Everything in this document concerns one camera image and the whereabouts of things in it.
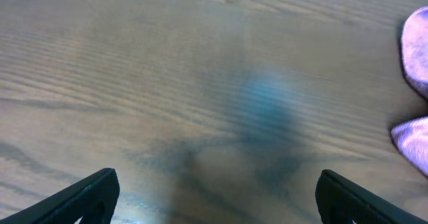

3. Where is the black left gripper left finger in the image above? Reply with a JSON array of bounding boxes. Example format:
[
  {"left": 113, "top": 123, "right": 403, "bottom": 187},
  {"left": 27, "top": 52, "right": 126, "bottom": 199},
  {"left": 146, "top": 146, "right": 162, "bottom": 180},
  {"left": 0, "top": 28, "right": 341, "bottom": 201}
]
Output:
[{"left": 1, "top": 168, "right": 120, "bottom": 224}]

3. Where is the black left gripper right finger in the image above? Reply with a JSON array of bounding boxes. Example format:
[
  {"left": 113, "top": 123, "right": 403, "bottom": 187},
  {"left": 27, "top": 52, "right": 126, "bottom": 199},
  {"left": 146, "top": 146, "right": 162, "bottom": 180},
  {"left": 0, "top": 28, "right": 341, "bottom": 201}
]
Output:
[{"left": 315, "top": 169, "right": 427, "bottom": 224}]

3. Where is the pink purple cloth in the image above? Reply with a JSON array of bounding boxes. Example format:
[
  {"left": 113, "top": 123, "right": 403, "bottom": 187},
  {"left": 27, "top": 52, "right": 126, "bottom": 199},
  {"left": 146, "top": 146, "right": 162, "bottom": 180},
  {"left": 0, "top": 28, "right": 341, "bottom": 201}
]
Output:
[{"left": 390, "top": 5, "right": 428, "bottom": 178}]

